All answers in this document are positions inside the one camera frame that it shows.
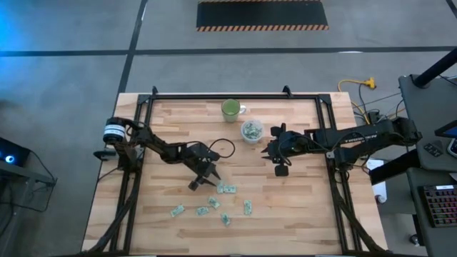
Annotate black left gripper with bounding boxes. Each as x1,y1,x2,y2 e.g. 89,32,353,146
181,142,222,192

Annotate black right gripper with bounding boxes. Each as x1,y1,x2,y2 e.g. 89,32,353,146
261,123,311,178

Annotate clear plastic cup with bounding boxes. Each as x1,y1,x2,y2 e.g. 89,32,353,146
241,119,266,145

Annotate green ceramic mug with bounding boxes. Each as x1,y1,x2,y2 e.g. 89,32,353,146
220,99,247,124

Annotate black table clamp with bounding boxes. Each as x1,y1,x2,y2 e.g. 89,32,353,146
93,148,122,161

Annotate white desk leg base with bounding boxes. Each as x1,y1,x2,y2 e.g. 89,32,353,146
366,158,389,205

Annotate black desk leg beam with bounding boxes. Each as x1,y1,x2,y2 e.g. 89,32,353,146
369,148,422,186

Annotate black hazard-striped floor mat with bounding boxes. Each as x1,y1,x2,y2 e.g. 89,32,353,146
196,0,330,32

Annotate small black controller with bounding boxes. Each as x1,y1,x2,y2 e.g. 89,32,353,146
423,142,443,158

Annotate grey desk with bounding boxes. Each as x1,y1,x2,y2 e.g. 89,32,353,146
398,73,457,257

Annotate black backlit keyboard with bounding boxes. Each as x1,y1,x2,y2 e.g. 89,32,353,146
423,183,457,228

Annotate black desk monitor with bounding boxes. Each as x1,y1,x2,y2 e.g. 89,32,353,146
433,119,457,158

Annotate black monitor pole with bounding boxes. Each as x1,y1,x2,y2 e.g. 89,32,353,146
412,46,457,89

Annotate black mesh stand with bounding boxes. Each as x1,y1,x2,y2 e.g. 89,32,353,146
0,166,58,257

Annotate black computer with blue light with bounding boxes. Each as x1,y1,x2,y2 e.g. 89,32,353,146
0,137,31,168

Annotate black aluminium table frame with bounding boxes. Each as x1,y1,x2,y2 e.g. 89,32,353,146
84,85,390,257

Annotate yellow extension cord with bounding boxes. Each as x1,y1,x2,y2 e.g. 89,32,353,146
337,76,379,124

